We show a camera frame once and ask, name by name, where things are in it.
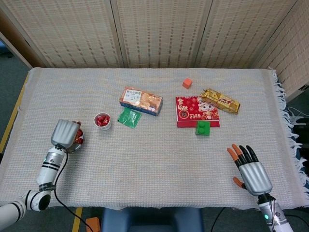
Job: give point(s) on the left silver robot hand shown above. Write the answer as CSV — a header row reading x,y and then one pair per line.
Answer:
x,y
64,133

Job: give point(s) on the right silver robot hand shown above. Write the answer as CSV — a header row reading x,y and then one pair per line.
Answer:
x,y
254,177

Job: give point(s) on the red candy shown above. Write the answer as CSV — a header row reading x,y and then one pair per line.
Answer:
x,y
105,123
79,137
99,117
105,119
99,123

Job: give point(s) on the white paper cup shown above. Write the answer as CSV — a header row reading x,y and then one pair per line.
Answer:
x,y
106,126

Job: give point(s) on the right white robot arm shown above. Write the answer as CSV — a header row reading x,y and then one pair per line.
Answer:
x,y
275,217

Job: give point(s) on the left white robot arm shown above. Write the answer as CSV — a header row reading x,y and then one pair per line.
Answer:
x,y
49,164

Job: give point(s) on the green foil sachet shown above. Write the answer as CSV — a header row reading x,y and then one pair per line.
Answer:
x,y
129,118

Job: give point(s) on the green toy building block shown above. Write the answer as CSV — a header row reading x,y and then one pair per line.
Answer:
x,y
202,129

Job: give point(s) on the gold biscuit packet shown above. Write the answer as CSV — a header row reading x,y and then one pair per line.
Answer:
x,y
222,101

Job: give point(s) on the orange and blue cookie box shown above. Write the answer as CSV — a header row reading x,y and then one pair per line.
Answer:
x,y
142,100

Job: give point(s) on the red desk calendar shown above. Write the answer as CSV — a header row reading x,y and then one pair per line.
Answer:
x,y
188,108

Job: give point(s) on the orange block on floor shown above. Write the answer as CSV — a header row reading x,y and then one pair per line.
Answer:
x,y
94,223

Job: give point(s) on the white woven tablecloth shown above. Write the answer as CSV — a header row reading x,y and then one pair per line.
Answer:
x,y
157,164

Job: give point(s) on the woven rattan screen panel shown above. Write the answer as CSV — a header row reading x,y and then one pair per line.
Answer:
x,y
294,48
236,33
72,33
164,33

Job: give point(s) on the blue padded chair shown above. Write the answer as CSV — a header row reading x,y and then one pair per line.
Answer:
x,y
152,220

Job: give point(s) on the small orange cube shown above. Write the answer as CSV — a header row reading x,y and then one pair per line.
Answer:
x,y
187,83

